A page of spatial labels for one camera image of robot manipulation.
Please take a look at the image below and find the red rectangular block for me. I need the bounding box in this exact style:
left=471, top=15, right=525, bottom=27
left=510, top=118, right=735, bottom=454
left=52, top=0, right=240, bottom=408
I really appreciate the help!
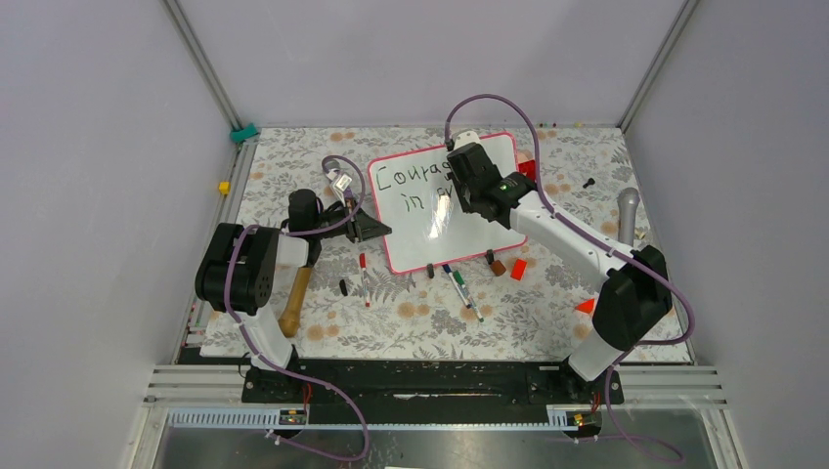
left=510, top=259, right=528, bottom=281

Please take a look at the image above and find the red triangular block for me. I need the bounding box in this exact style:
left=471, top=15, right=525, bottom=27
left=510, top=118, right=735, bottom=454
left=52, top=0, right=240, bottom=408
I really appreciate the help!
left=574, top=298, right=596, bottom=316

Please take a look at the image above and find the pink framed whiteboard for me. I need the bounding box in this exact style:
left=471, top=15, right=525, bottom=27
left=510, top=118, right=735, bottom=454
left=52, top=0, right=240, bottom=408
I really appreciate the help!
left=368, top=145, right=527, bottom=274

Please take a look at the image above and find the red lego brick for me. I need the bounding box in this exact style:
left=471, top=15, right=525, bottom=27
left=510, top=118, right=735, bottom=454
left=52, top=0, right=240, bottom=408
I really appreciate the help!
left=517, top=153, right=537, bottom=181

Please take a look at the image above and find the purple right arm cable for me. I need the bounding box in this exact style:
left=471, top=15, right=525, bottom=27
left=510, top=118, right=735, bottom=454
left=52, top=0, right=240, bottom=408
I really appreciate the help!
left=443, top=94, right=697, bottom=465

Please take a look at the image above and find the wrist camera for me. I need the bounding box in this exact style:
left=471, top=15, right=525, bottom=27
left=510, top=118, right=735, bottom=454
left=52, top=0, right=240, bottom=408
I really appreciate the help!
left=451, top=130, right=480, bottom=150
left=327, top=171, right=354, bottom=204

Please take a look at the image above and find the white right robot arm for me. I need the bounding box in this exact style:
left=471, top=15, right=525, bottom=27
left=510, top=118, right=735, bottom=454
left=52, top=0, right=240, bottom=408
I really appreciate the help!
left=448, top=142, right=673, bottom=403

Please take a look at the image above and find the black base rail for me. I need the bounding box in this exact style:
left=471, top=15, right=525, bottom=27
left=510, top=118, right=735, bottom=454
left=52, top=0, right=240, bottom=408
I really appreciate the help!
left=241, top=357, right=625, bottom=425

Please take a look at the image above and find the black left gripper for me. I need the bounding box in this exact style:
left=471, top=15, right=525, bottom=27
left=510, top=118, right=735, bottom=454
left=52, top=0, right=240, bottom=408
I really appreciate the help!
left=311, top=196, right=390, bottom=242

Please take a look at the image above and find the red capped marker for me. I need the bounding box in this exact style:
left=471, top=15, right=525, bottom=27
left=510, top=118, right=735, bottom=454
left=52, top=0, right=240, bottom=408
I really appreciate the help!
left=359, top=252, right=371, bottom=308

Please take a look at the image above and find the brown wooden cylinder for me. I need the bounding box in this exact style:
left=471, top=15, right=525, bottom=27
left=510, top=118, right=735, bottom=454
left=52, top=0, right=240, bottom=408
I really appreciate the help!
left=489, top=260, right=506, bottom=277

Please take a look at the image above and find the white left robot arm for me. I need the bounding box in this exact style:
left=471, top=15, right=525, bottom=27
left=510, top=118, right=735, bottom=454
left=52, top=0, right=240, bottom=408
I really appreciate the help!
left=195, top=189, right=392, bottom=402

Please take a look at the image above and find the teal clamp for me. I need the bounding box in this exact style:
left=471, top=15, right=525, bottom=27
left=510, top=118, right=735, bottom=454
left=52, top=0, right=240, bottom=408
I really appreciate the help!
left=230, top=123, right=259, bottom=145

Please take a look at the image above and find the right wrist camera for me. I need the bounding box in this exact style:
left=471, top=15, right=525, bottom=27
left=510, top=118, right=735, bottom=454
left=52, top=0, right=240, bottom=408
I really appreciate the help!
left=451, top=130, right=480, bottom=150

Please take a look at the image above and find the green capped marker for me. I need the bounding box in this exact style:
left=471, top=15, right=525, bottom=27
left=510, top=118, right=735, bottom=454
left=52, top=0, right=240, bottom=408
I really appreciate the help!
left=452, top=270, right=484, bottom=322

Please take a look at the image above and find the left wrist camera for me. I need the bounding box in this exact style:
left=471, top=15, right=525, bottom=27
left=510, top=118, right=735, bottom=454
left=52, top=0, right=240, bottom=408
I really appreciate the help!
left=327, top=171, right=354, bottom=204

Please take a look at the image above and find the floral table mat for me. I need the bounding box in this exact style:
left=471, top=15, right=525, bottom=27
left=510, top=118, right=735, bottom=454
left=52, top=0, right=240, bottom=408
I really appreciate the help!
left=237, top=127, right=637, bottom=361

